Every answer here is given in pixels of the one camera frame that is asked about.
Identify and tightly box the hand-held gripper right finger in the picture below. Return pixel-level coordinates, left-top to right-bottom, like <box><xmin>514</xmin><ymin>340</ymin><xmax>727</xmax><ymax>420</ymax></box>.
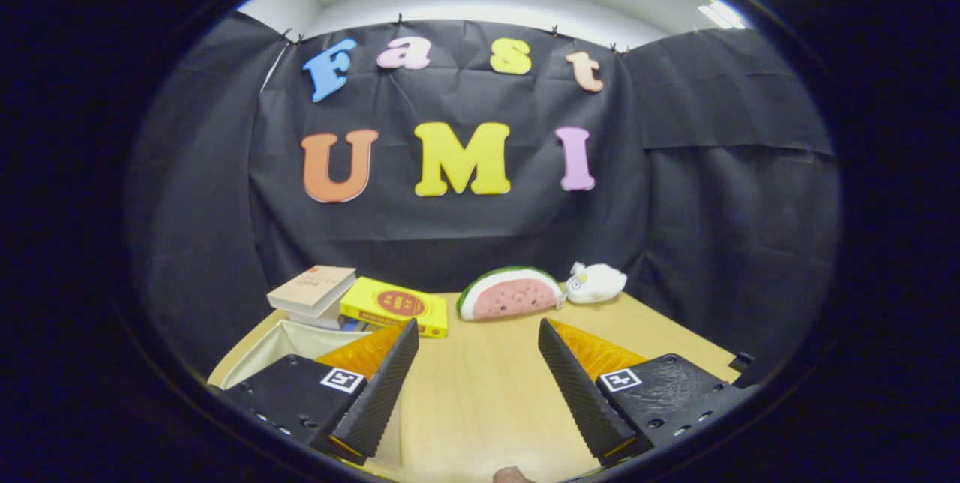
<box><xmin>538</xmin><ymin>318</ymin><xmax>758</xmax><ymax>467</ymax></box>

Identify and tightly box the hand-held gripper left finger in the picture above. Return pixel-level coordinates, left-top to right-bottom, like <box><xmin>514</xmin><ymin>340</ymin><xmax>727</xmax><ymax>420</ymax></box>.
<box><xmin>210</xmin><ymin>318</ymin><xmax>419</xmax><ymax>467</ymax></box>

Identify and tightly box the cream fabric storage box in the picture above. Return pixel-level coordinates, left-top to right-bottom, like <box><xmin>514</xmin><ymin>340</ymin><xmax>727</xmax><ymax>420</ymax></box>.
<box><xmin>217</xmin><ymin>318</ymin><xmax>404</xmax><ymax>469</ymax></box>

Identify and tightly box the yellow book with red circle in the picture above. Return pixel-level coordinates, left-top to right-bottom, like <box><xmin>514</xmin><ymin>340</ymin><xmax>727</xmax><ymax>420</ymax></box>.
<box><xmin>339</xmin><ymin>277</ymin><xmax>449</xmax><ymax>338</ymax></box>

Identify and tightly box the white plush toy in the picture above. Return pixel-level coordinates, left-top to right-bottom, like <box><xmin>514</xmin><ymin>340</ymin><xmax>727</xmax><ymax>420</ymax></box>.
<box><xmin>564</xmin><ymin>262</ymin><xmax>628</xmax><ymax>305</ymax></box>

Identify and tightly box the watermelon slice plush toy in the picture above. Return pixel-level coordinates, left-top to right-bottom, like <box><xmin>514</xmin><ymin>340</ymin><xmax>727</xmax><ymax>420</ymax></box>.
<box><xmin>457</xmin><ymin>266</ymin><xmax>565</xmax><ymax>321</ymax></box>

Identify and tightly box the beige book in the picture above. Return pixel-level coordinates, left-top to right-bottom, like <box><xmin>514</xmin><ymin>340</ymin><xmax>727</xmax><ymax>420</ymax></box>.
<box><xmin>267</xmin><ymin>265</ymin><xmax>357</xmax><ymax>319</ymax></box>

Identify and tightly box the black backdrop cloth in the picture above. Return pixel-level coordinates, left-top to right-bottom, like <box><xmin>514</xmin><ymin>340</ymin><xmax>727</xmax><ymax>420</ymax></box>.
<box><xmin>124</xmin><ymin>12</ymin><xmax>841</xmax><ymax>379</ymax></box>

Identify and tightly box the small ceiling light panel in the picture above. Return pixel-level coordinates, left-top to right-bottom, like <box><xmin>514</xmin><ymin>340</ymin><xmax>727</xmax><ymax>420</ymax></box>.
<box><xmin>697</xmin><ymin>0</ymin><xmax>747</xmax><ymax>30</ymax></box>

